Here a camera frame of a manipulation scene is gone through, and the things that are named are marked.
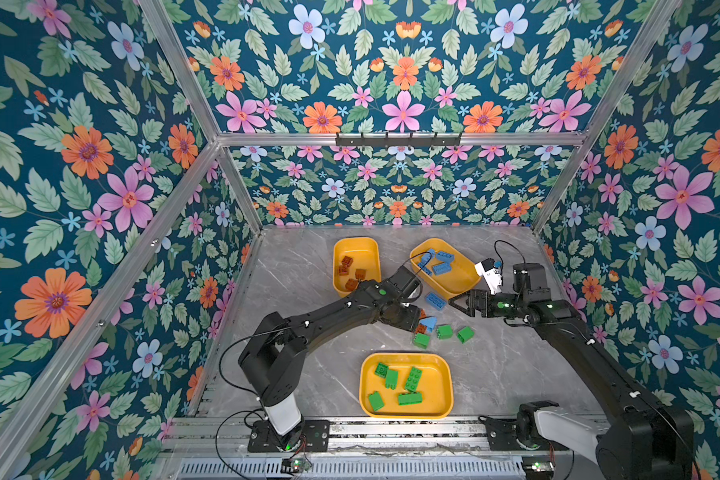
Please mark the yellow bin front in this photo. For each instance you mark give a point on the yellow bin front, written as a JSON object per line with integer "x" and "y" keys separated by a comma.
{"x": 435, "y": 386}

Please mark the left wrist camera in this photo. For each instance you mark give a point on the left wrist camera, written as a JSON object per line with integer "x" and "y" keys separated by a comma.
{"x": 405, "y": 283}

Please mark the blue long brick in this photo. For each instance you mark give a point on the blue long brick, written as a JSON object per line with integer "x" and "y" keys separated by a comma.
{"x": 427, "y": 256}
{"x": 441, "y": 268}
{"x": 444, "y": 256}

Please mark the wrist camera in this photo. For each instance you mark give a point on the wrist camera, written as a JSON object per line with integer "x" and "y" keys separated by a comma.
{"x": 405, "y": 283}
{"x": 490, "y": 270}

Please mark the green small brick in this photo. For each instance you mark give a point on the green small brick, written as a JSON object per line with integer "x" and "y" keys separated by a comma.
{"x": 381, "y": 370}
{"x": 376, "y": 401}

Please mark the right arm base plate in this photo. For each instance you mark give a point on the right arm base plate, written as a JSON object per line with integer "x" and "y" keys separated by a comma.
{"x": 502, "y": 435}

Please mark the green long brick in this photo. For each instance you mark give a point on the green long brick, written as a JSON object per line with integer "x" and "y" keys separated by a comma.
{"x": 413, "y": 379}
{"x": 410, "y": 398}

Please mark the green cube brick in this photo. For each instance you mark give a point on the green cube brick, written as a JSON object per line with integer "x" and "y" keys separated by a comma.
{"x": 444, "y": 332}
{"x": 465, "y": 334}

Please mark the yellow bin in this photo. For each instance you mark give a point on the yellow bin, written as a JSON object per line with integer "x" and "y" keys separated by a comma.
{"x": 435, "y": 386}
{"x": 460, "y": 279}
{"x": 365, "y": 252}

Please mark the yellow bin back right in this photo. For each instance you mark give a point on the yellow bin back right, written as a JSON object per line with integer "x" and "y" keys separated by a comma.
{"x": 460, "y": 279}

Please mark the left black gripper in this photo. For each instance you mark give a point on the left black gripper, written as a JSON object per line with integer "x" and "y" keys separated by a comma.
{"x": 412, "y": 323}

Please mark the light blue slope brick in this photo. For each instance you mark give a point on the light blue slope brick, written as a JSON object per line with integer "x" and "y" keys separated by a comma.
{"x": 430, "y": 323}

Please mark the black hook rail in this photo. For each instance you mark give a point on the black hook rail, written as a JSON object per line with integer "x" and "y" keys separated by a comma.
{"x": 384, "y": 140}

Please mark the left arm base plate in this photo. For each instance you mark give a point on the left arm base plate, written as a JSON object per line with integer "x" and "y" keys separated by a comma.
{"x": 309, "y": 435}

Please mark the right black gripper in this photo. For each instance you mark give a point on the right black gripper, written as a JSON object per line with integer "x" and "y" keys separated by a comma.
{"x": 473, "y": 298}

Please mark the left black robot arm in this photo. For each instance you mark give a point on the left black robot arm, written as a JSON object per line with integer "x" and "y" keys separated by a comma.
{"x": 273, "y": 358}

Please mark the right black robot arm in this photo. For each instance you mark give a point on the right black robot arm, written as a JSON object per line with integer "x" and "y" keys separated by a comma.
{"x": 641, "y": 439}

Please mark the yellow bin back left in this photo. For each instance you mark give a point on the yellow bin back left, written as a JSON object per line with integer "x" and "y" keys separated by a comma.
{"x": 365, "y": 252}

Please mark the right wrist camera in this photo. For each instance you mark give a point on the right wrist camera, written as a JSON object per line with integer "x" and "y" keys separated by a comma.
{"x": 490, "y": 270}

